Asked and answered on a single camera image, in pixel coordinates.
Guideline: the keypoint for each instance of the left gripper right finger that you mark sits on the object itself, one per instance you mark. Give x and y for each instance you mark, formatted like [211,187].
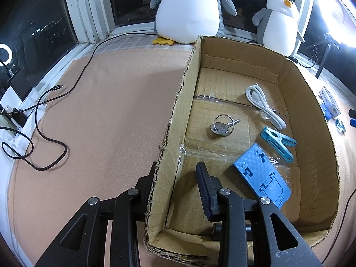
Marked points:
[250,232]

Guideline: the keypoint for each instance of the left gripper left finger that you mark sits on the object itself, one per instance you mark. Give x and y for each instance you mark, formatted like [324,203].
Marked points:
[101,225]

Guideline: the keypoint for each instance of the teal plastic clothespin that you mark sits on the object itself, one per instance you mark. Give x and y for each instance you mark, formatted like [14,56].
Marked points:
[279,142]

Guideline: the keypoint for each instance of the metal keyring with coin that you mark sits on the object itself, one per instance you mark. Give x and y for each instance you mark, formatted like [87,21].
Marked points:
[223,129]

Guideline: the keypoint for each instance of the blue round tape measure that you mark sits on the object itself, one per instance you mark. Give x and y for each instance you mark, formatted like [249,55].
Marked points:
[326,112]

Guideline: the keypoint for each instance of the brown cardboard box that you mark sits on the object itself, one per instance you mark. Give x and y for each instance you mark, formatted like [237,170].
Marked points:
[214,83]

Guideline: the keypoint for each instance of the clear plastic card reader box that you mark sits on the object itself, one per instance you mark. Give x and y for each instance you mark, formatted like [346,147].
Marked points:
[330,102]

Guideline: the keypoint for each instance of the black cylinder tube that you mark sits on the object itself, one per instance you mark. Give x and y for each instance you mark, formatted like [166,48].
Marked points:
[352,113]

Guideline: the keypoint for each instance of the white power strip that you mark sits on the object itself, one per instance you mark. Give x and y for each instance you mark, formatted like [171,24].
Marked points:
[16,116]

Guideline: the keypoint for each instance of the checkered cloth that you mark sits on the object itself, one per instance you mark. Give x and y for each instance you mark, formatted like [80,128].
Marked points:
[135,42]

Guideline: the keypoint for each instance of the small plush penguin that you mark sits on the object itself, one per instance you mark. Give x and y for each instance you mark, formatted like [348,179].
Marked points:
[277,26]

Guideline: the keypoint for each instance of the large plush penguin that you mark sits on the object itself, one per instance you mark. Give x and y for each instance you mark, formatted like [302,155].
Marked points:
[182,21]

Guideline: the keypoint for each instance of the white ring light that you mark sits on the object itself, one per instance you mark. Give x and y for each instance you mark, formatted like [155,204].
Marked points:
[339,16]

